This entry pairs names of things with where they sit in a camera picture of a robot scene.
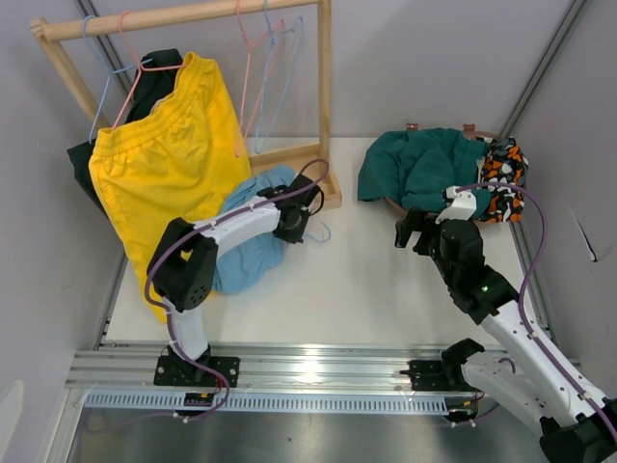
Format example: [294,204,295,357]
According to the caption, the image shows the dark green shorts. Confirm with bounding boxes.
[357,128,490,212]

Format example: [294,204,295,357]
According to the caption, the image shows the light blue shorts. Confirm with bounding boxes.
[212,165,294,295]

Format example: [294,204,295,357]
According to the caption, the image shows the camouflage patterned shorts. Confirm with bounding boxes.
[479,137,529,224]

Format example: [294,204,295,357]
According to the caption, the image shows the pink hanger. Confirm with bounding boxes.
[233,0,285,158]
[110,10,187,130]

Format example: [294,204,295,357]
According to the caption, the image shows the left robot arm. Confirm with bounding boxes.
[144,174,325,386]

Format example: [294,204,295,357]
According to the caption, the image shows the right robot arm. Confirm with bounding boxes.
[394,210,616,462]

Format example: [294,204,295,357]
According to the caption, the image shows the yellow shorts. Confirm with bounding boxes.
[88,50,255,325]

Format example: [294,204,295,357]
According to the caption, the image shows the black shorts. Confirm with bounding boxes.
[67,48,183,215]

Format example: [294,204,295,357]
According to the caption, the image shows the wooden clothes rack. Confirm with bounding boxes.
[29,0,343,208]

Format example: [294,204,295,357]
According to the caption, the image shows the pink translucent plastic basin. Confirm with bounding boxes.
[384,123,499,219]

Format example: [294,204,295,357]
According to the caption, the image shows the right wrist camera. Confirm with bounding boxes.
[435,186,476,225]

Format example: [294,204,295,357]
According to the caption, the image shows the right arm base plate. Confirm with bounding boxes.
[399,360,469,392]

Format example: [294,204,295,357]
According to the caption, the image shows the slotted cable duct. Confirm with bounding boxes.
[84,390,448,416]

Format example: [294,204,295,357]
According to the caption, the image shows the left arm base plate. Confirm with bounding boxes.
[153,352,241,388]

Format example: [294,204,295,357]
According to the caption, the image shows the aluminium mounting rail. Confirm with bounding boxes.
[65,340,584,401]

